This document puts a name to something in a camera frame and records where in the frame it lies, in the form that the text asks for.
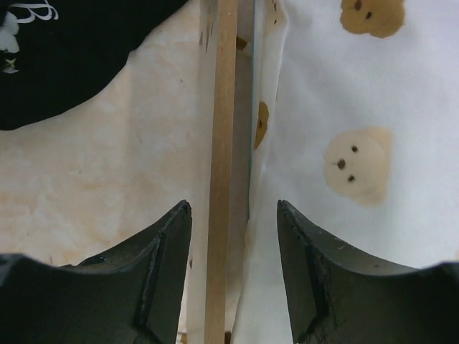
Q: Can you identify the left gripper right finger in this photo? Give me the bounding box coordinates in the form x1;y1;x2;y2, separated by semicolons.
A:
277;201;458;343

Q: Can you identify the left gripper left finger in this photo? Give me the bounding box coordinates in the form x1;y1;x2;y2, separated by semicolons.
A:
1;201;192;344

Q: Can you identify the bear print white cushion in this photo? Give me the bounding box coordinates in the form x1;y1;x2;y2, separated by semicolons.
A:
184;0;459;344

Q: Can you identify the wooden pet bed frame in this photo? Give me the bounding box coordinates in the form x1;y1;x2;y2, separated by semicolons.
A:
200;1;255;343

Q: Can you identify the black cloth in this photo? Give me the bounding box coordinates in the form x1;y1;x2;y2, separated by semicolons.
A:
1;0;185;130

